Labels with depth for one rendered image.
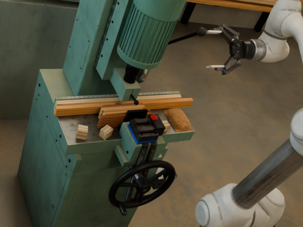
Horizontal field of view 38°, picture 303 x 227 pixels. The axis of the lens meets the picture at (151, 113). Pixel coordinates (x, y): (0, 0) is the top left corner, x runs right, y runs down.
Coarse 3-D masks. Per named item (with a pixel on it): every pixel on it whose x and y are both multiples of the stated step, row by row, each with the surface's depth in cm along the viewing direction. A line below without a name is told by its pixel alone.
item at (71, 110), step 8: (80, 104) 180; (88, 104) 181; (96, 104) 183; (104, 104) 185; (144, 104) 194; (152, 104) 197; (160, 104) 199; (168, 104) 202; (176, 104) 204; (184, 104) 207; (56, 112) 175; (64, 112) 176; (72, 112) 178; (80, 112) 180; (88, 112) 183; (96, 112) 185
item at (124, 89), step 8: (112, 72) 185; (120, 72) 183; (112, 80) 186; (120, 80) 179; (120, 88) 180; (128, 88) 177; (136, 88) 178; (120, 96) 180; (128, 96) 180; (136, 96) 182
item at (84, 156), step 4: (164, 148) 197; (88, 152) 176; (92, 152) 177; (96, 152) 178; (100, 152) 179; (104, 152) 180; (108, 152) 181; (112, 152) 183; (80, 156) 178; (84, 156) 177; (88, 156) 178; (92, 156) 179; (96, 156) 180; (100, 156) 181; (104, 156) 182
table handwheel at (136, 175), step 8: (160, 160) 170; (136, 168) 165; (144, 168) 166; (168, 168) 173; (120, 176) 166; (128, 176) 165; (136, 176) 178; (160, 176) 176; (168, 176) 181; (112, 184) 168; (120, 184) 166; (128, 184) 171; (136, 184) 174; (144, 184) 174; (168, 184) 183; (112, 192) 169; (144, 192) 176; (160, 192) 185; (112, 200) 173; (136, 200) 185; (144, 200) 186; (152, 200) 187; (128, 208) 182
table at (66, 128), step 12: (168, 108) 204; (60, 120) 175; (72, 120) 177; (84, 120) 180; (96, 120) 182; (168, 120) 197; (60, 132) 173; (72, 132) 173; (96, 132) 177; (168, 132) 191; (180, 132) 194; (192, 132) 198; (72, 144) 168; (84, 144) 171; (96, 144) 174; (108, 144) 177; (120, 156) 177
